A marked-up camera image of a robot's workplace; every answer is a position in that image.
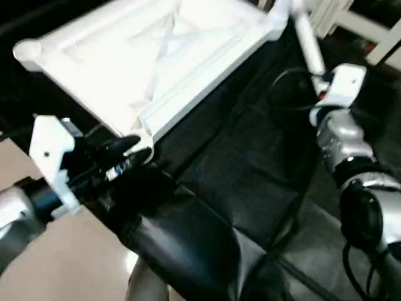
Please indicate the white plastic table leg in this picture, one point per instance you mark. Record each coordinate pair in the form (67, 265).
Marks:
(308, 44)

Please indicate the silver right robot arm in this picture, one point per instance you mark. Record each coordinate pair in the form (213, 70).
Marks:
(351, 157)

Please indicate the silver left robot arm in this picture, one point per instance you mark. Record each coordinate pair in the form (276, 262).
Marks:
(19, 213)

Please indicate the white glass-door cabinet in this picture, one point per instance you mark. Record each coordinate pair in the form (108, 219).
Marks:
(369, 25)

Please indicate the white plastic table top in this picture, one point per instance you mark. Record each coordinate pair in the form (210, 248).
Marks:
(144, 56)

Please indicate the black work mat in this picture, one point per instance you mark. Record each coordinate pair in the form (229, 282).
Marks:
(238, 188)

